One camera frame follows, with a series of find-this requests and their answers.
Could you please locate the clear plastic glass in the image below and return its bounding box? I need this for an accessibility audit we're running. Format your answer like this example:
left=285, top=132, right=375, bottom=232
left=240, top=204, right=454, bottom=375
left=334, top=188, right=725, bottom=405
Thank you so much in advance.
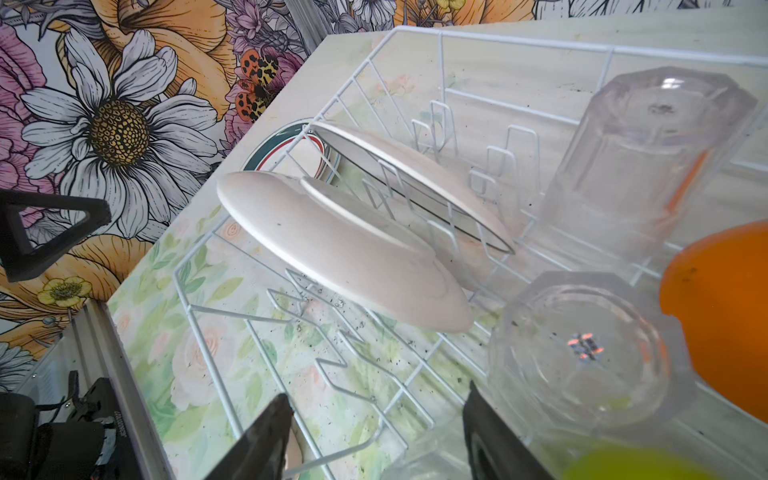
left=377, top=419, right=577, bottom=480
left=528, top=66, right=758, bottom=271
left=487, top=271, right=696, bottom=437

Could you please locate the middle clear plastic glass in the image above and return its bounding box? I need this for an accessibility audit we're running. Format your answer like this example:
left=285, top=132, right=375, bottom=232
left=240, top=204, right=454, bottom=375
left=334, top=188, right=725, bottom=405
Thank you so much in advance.
left=487, top=271, right=696, bottom=437

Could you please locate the white wire dish rack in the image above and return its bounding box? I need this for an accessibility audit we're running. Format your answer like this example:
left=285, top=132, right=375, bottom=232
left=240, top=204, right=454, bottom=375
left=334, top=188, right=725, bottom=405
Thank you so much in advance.
left=173, top=26, right=767, bottom=479

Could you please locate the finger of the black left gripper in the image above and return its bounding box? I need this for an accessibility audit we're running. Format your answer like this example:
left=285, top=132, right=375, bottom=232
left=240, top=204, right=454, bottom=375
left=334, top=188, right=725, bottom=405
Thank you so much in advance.
left=1, top=190, right=111, bottom=282

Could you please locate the near clear plastic glass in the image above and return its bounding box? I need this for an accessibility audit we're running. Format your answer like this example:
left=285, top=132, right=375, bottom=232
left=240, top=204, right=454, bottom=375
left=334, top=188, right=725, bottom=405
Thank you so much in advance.
left=377, top=419, right=577, bottom=480

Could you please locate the aluminium corner post left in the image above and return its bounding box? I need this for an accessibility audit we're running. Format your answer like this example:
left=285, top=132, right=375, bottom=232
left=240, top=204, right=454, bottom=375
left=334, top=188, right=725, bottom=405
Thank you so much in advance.
left=285, top=0, right=333, bottom=54

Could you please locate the teal rimmed back plate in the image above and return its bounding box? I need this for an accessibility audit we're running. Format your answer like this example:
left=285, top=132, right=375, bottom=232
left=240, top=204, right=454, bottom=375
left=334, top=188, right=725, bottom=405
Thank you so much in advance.
left=310, top=121, right=514, bottom=254

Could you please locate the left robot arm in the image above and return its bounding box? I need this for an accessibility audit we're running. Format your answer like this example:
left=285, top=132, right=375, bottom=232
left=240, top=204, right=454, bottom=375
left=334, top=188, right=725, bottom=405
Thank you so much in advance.
left=1, top=190, right=128, bottom=479

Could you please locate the far clear plastic glass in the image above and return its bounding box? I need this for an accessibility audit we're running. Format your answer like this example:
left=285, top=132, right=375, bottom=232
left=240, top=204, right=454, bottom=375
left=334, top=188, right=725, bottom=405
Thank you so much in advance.
left=528, top=66, right=758, bottom=271

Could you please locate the orange plastic bowl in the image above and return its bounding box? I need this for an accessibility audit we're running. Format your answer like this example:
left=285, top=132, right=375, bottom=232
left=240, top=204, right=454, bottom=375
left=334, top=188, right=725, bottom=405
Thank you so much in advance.
left=660, top=220, right=767, bottom=422

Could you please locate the floral table mat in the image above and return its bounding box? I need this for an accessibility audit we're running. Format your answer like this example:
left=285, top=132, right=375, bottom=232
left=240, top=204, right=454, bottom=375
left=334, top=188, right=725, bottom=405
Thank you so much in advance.
left=108, top=28, right=767, bottom=479

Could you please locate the lime green plastic bowl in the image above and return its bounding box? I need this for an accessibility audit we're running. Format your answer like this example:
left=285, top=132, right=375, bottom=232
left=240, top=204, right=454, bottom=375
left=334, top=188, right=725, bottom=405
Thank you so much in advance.
left=561, top=447, right=722, bottom=480

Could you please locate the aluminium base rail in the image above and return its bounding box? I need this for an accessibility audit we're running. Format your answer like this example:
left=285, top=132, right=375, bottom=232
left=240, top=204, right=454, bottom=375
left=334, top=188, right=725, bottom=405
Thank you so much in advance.
left=23, top=300, right=174, bottom=479

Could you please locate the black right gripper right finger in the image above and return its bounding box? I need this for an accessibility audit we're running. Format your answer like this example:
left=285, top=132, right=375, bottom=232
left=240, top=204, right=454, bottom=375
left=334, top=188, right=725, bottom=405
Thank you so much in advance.
left=462, top=382, right=554, bottom=480

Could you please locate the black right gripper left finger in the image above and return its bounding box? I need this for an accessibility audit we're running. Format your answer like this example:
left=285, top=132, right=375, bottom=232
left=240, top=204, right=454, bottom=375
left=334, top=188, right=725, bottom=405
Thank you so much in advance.
left=205, top=393, right=293, bottom=480

